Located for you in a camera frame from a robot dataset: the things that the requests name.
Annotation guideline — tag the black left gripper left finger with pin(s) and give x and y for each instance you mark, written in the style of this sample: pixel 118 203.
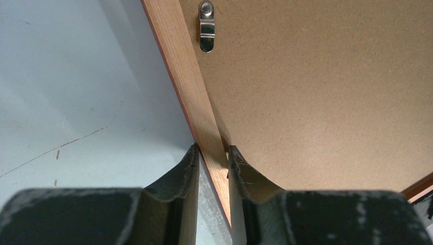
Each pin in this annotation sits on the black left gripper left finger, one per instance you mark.
pixel 164 212

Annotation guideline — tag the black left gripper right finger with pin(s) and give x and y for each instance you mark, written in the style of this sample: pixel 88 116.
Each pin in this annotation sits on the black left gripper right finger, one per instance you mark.
pixel 264 213

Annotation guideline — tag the wooden picture frame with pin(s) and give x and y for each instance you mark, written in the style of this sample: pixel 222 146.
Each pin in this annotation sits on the wooden picture frame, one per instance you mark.
pixel 189 91

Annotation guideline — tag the brown fibreboard backing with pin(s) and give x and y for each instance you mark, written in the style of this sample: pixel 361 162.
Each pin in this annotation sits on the brown fibreboard backing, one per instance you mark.
pixel 321 94

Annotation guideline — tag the metal turn clip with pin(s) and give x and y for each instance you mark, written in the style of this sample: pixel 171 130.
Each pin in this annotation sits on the metal turn clip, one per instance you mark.
pixel 207 26

